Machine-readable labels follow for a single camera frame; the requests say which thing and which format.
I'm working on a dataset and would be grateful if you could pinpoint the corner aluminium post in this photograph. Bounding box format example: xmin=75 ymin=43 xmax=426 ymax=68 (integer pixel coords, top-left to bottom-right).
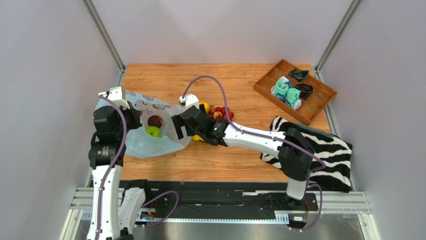
xmin=314 ymin=0 xmax=363 ymax=72
xmin=82 ymin=0 xmax=126 ymax=73

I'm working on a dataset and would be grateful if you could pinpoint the yellow lemon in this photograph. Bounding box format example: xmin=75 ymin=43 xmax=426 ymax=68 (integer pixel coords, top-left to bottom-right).
xmin=199 ymin=102 xmax=211 ymax=114

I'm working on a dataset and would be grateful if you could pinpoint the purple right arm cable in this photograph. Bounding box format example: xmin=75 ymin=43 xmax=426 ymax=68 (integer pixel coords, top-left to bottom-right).
xmin=182 ymin=75 xmax=327 ymax=232

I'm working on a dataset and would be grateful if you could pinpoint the green apple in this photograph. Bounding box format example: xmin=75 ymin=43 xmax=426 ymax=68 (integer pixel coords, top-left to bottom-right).
xmin=145 ymin=126 xmax=162 ymax=138

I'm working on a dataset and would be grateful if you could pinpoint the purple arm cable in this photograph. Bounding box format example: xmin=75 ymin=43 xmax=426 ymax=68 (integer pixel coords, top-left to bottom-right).
xmin=94 ymin=94 xmax=179 ymax=240
xmin=182 ymin=75 xmax=327 ymax=232

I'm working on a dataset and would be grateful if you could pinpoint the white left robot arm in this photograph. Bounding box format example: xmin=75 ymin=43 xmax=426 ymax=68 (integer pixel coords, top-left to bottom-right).
xmin=86 ymin=102 xmax=151 ymax=240

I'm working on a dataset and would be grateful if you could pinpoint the teal white sock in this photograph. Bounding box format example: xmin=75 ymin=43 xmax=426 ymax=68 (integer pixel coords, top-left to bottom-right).
xmin=270 ymin=76 xmax=292 ymax=101
xmin=284 ymin=88 xmax=302 ymax=110

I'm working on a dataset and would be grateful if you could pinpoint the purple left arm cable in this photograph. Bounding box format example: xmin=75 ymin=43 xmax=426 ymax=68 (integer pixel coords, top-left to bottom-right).
xmin=94 ymin=94 xmax=179 ymax=240

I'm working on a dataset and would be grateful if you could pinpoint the light blue printed plastic bag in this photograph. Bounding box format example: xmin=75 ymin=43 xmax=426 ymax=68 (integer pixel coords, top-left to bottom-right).
xmin=88 ymin=90 xmax=190 ymax=164

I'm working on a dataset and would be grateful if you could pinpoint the black rolled sock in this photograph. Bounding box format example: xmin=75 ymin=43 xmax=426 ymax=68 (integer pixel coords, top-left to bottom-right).
xmin=294 ymin=84 xmax=314 ymax=101

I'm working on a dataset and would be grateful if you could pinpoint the left corner aluminium post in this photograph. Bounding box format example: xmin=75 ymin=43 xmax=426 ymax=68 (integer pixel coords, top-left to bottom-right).
xmin=82 ymin=0 xmax=126 ymax=73

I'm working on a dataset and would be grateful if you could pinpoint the red strawberry bunch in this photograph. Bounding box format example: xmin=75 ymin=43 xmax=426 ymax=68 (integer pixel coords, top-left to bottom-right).
xmin=207 ymin=106 xmax=235 ymax=120

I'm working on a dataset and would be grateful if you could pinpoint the teal white sock right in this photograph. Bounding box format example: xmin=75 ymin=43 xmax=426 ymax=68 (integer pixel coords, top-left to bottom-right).
xmin=284 ymin=88 xmax=302 ymax=110

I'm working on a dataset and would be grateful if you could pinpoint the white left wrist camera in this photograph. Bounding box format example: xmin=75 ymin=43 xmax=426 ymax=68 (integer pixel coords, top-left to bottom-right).
xmin=98 ymin=86 xmax=130 ymax=110

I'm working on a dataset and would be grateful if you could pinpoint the dark red apple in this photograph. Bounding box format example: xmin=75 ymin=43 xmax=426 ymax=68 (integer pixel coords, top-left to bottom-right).
xmin=147 ymin=115 xmax=164 ymax=128

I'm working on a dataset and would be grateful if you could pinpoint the right corner aluminium post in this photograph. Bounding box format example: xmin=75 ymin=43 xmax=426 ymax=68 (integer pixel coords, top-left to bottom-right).
xmin=314 ymin=0 xmax=363 ymax=72

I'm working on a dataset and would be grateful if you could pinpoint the teal white sock left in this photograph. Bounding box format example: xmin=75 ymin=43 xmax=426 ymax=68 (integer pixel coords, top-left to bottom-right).
xmin=270 ymin=76 xmax=292 ymax=101

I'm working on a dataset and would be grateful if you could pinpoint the zebra striped cloth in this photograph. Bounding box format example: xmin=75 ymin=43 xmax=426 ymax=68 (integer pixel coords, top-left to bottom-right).
xmin=269 ymin=116 xmax=353 ymax=193

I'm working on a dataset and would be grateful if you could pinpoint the dark patterned rolled sock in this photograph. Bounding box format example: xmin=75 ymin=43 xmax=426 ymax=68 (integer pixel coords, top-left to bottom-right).
xmin=288 ymin=67 xmax=310 ymax=83

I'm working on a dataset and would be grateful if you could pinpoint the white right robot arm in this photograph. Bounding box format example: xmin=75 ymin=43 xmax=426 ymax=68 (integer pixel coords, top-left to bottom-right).
xmin=171 ymin=106 xmax=315 ymax=201

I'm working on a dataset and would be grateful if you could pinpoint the aluminium frame rail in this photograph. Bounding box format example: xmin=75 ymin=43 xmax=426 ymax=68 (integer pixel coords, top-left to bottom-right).
xmin=59 ymin=186 xmax=381 ymax=240

